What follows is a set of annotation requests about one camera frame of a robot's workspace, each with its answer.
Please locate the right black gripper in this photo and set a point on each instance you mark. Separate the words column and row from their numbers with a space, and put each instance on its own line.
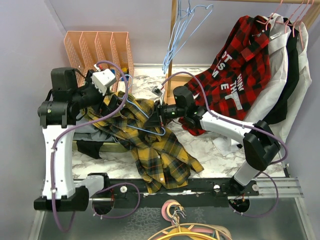
column 154, row 120

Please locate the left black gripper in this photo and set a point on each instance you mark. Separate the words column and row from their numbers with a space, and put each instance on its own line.
column 107, row 109

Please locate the yellow plaid shirt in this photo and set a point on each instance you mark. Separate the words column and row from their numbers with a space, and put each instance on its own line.
column 161, row 161

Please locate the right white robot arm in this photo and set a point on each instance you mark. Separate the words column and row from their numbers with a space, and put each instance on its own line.
column 260, row 146

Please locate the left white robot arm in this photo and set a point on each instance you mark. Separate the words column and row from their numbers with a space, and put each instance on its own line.
column 58, row 115

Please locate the black shirt in bin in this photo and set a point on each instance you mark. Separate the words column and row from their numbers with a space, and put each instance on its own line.
column 89, row 148

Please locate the white hanging shirt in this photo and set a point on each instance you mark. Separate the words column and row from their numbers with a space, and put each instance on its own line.
column 282, row 129

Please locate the red black plaid shirt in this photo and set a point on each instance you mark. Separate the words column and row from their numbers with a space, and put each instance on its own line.
column 239, row 72

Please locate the black hanging shirt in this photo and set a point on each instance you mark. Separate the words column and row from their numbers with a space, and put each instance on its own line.
column 279, row 111

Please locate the small boxes in organizer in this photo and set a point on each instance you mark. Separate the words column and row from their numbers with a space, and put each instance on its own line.
column 121, row 85

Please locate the green plastic laundry bin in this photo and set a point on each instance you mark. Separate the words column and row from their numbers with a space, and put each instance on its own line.
column 104, row 147

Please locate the pile of coloured hangers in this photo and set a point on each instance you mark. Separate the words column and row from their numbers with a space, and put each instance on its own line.
column 172, row 211

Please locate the wooden clothes rack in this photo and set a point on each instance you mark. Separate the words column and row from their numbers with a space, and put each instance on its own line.
column 178, row 79

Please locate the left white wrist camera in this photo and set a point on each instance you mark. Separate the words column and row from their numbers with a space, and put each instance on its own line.
column 103, row 79

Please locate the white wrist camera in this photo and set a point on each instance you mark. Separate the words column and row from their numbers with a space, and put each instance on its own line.
column 103, row 79
column 160, row 91

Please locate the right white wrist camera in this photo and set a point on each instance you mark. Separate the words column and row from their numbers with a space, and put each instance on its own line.
column 160, row 91

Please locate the black mounting rail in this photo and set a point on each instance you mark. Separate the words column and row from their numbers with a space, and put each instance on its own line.
column 200, row 192

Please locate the blue wire hangers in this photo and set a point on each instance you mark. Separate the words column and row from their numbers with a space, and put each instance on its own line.
column 187, row 19

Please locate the pink wire hangers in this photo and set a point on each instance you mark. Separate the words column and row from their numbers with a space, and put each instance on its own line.
column 305, row 13

